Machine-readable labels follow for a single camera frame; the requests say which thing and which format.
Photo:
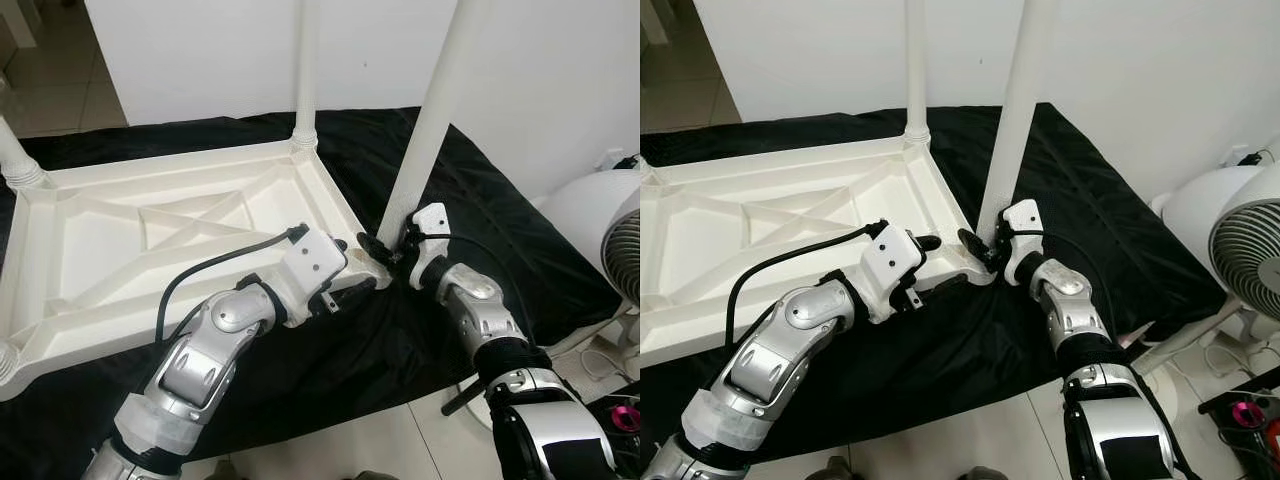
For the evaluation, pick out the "black cloth table cover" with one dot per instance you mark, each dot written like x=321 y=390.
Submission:
x=1130 y=190
x=520 y=220

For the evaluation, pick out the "black magenta hair dryer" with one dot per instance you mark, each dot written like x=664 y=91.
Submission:
x=1248 y=413
x=625 y=415

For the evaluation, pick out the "grey left robot foot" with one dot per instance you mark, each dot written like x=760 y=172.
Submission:
x=835 y=470
x=225 y=472

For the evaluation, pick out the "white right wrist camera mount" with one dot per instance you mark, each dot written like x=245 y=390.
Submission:
x=430 y=235
x=1022 y=230

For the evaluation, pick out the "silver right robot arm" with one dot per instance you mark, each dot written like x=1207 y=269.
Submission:
x=480 y=310
x=1075 y=310

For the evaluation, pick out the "grey robot foot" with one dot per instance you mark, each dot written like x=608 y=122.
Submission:
x=985 y=473
x=225 y=472
x=835 y=470
x=375 y=475

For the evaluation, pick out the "white plastic children tabletop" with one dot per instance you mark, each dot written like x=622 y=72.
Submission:
x=100 y=250
x=740 y=240

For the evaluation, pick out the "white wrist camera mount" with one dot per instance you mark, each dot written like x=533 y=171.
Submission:
x=1022 y=230
x=312 y=258
x=430 y=235
x=890 y=258

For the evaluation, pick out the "grey right robot foot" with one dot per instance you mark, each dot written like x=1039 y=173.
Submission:
x=375 y=475
x=985 y=473

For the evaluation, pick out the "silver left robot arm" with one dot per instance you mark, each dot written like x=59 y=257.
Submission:
x=780 y=340
x=205 y=350

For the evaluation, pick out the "black metal frame bar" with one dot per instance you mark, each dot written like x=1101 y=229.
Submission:
x=465 y=397

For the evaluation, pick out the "white wall socket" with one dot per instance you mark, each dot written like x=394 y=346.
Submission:
x=1240 y=157
x=612 y=158

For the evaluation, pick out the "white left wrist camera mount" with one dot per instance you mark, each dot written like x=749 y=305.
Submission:
x=312 y=258
x=890 y=258

